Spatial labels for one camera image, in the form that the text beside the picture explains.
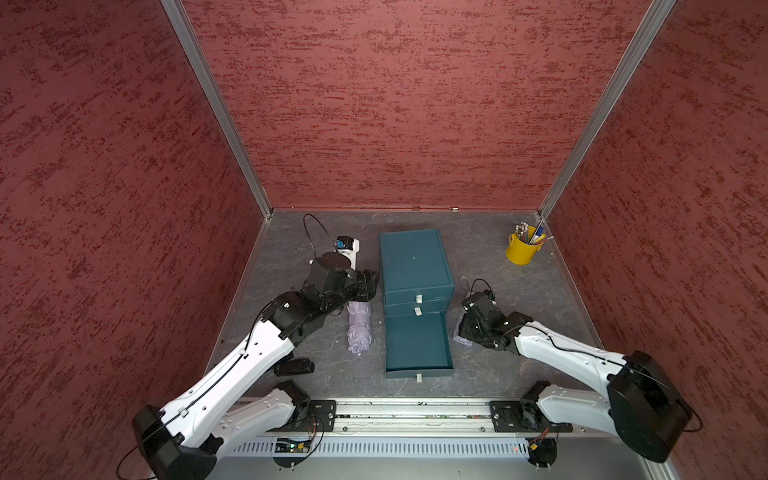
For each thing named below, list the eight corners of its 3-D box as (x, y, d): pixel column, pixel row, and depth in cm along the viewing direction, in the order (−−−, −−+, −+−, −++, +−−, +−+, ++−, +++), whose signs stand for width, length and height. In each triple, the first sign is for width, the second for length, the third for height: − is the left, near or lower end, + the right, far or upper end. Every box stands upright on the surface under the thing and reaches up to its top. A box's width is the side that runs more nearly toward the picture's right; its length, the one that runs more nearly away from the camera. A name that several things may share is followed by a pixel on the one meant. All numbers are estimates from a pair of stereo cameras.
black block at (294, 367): (278, 377, 82) (273, 374, 79) (279, 366, 84) (275, 362, 81) (314, 372, 83) (311, 368, 80) (314, 361, 85) (311, 357, 82)
